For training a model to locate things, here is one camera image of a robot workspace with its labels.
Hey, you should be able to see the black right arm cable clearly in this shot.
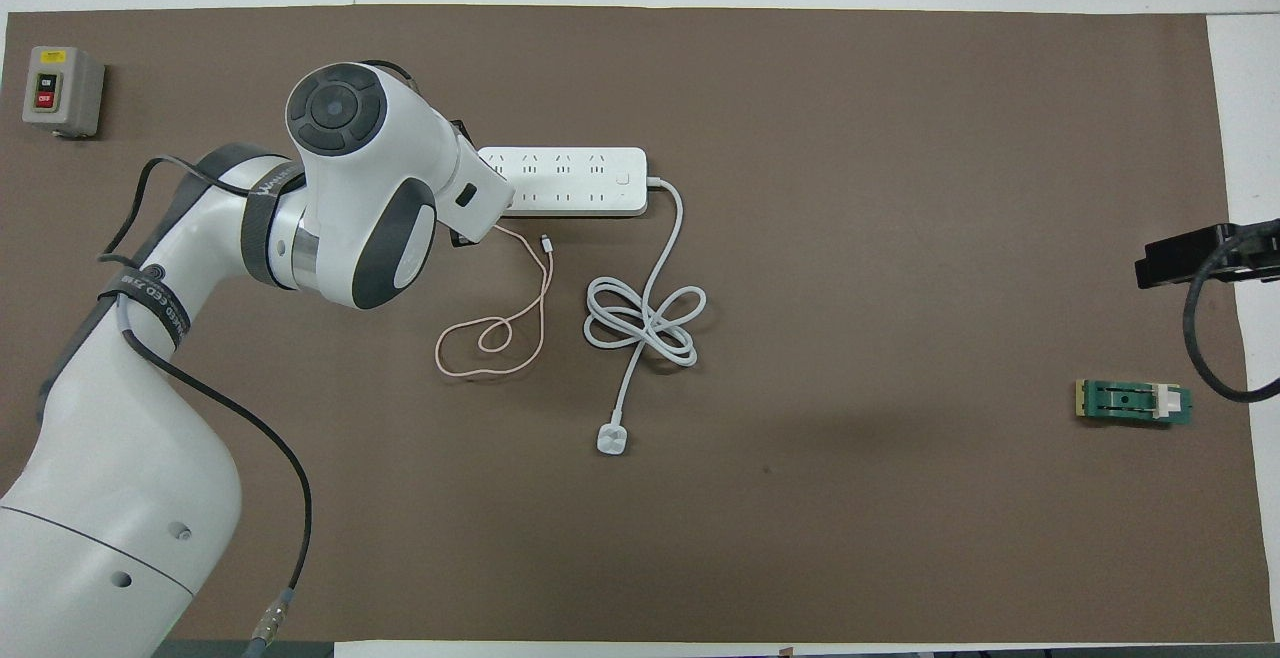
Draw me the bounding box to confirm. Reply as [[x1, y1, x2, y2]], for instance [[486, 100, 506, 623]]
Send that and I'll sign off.
[[1182, 223, 1280, 405]]

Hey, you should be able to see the grey on-off switch box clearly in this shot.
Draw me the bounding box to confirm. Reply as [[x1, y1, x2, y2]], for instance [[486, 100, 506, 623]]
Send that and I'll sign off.
[[22, 45, 106, 139]]

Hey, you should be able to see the white power strip cord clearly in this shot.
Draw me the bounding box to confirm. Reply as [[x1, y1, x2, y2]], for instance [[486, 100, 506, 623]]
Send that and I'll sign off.
[[584, 176, 708, 457]]

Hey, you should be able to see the green knife switch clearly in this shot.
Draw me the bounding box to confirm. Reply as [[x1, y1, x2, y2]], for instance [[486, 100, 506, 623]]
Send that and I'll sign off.
[[1075, 378, 1194, 429]]

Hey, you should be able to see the pink charging cable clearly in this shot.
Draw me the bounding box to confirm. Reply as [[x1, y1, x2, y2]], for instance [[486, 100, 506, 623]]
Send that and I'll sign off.
[[434, 223, 556, 376]]

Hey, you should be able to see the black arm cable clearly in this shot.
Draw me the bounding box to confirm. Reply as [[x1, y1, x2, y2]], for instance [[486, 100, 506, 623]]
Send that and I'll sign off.
[[1182, 223, 1280, 405], [95, 156, 314, 658]]

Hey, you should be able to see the brown table mat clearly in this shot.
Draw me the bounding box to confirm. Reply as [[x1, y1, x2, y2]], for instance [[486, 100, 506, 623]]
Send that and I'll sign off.
[[0, 4, 1276, 644]]

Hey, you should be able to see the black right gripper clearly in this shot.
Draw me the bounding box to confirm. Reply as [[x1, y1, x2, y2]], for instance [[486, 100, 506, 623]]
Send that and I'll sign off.
[[1135, 221, 1280, 291]]

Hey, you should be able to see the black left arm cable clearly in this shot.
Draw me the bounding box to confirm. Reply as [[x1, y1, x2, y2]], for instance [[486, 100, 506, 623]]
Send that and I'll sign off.
[[95, 156, 314, 658]]

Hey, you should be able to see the white power strip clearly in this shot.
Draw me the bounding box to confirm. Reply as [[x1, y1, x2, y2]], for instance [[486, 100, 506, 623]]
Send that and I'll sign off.
[[478, 146, 649, 217]]

